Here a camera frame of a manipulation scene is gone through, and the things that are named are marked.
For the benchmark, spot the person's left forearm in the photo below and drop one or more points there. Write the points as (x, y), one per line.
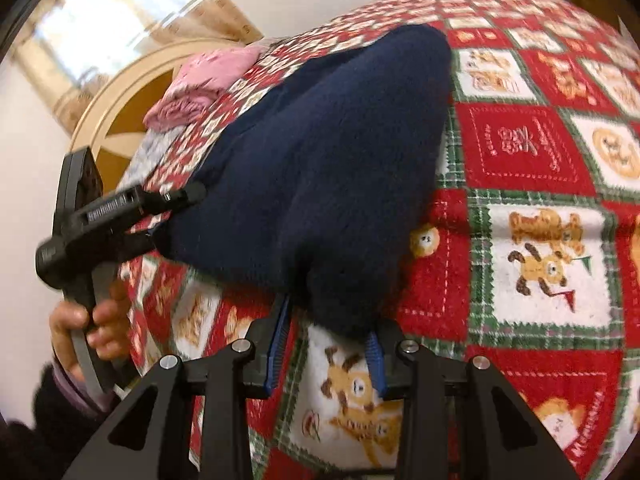
(50, 405)

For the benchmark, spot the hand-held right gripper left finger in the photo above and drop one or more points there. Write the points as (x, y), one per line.
(276, 355)

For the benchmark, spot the red printed blanket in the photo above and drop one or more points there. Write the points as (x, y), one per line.
(525, 150)

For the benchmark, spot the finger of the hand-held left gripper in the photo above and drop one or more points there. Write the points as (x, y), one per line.
(150, 200)
(139, 247)

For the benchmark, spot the cream wooden headboard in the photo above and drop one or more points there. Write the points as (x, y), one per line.
(125, 105)

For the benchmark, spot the person's left hand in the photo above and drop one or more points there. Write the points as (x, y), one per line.
(112, 325)

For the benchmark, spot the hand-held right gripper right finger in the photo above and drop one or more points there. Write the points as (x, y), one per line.
(376, 365)

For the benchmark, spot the pink folded cloth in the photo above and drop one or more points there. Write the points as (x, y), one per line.
(200, 80)

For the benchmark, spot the grey patterned cloth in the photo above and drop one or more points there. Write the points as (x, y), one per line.
(150, 152)

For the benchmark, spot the beige curtain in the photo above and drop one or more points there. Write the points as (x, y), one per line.
(125, 5)

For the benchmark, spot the navy knitted sweater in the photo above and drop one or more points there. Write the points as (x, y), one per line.
(325, 160)

